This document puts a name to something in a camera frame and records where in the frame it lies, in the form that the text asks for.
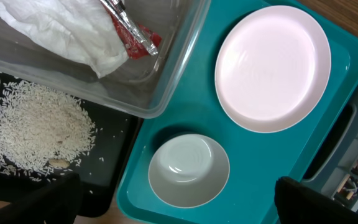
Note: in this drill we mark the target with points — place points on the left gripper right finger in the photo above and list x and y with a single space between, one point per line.
298 204

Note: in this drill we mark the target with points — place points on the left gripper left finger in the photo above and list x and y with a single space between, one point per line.
59 202

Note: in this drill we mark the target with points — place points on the red snack wrapper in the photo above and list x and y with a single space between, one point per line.
138 40

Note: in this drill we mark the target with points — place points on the grey bowl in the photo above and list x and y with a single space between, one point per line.
189 171

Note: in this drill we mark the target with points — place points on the clear plastic bin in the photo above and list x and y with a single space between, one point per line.
141 87

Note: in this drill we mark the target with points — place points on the teal serving tray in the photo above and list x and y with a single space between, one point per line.
256 160

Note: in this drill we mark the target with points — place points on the grey dishwasher rack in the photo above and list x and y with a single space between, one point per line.
333 171

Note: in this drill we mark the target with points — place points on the pink plate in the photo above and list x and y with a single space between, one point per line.
272 69

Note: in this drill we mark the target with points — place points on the white napkin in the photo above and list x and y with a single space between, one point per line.
78 30

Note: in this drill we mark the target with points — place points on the black tray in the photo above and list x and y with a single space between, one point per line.
99 170

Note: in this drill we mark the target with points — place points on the rice pile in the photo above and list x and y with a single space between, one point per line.
42 131

